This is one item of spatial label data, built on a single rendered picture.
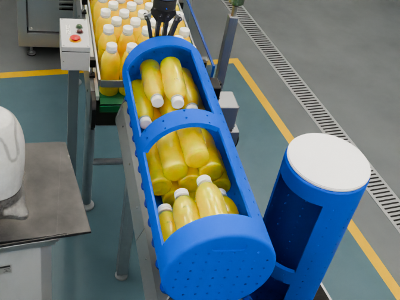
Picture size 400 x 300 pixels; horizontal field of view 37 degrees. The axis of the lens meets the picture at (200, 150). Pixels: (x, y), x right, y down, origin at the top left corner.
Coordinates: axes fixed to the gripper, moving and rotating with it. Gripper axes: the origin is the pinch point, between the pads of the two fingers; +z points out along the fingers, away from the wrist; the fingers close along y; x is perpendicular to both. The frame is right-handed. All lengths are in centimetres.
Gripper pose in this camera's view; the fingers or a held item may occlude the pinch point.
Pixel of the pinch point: (158, 50)
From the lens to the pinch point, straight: 205.7
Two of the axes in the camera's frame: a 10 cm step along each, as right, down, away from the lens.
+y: -9.7, 0.2, -2.6
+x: 2.0, 6.6, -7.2
